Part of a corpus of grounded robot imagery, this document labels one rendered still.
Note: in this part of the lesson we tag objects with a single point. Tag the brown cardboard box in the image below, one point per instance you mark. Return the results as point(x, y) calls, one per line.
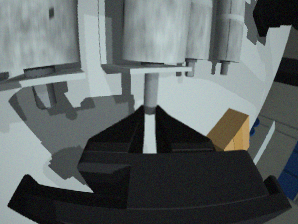
point(231, 132)

